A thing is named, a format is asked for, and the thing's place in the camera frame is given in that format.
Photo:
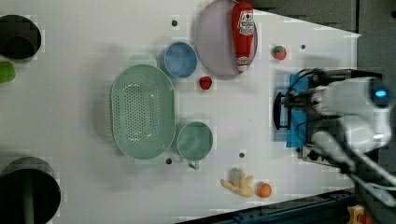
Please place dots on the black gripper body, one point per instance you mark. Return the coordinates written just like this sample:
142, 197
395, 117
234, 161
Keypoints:
306, 100

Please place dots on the black silver toaster oven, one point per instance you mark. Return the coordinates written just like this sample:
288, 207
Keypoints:
298, 122

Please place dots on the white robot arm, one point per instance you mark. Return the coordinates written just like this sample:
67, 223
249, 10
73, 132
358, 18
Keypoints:
356, 112

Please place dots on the red green strawberry toy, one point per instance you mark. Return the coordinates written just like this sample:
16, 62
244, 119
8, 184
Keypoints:
279, 53

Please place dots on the orange ball toy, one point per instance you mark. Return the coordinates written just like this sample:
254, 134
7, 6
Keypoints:
264, 190

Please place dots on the small red tomato toy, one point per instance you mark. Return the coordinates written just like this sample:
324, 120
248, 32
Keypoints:
205, 83

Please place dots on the yellow plush chicken toy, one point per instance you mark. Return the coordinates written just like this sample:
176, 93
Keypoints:
239, 183

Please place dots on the red ketchup bottle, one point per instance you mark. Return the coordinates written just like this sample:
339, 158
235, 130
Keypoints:
243, 32

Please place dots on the lilac round plate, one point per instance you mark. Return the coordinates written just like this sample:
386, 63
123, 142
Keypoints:
214, 39

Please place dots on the green measuring cup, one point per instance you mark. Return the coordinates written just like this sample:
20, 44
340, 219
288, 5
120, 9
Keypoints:
194, 142

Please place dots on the yellow red toy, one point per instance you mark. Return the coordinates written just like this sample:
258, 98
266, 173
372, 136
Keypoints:
357, 215

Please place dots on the blue bowl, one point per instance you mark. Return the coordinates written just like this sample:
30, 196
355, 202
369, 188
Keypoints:
178, 60

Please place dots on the green oval colander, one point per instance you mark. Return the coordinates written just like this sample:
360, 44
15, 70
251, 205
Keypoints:
142, 106

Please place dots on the black round base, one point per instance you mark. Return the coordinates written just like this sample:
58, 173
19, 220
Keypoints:
29, 192

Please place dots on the green clip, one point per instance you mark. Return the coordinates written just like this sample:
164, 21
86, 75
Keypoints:
7, 72

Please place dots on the blue metal frame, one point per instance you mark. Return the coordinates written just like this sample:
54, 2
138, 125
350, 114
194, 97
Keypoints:
325, 208

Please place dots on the black cylindrical camera mount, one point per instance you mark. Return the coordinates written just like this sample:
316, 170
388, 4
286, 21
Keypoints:
20, 38

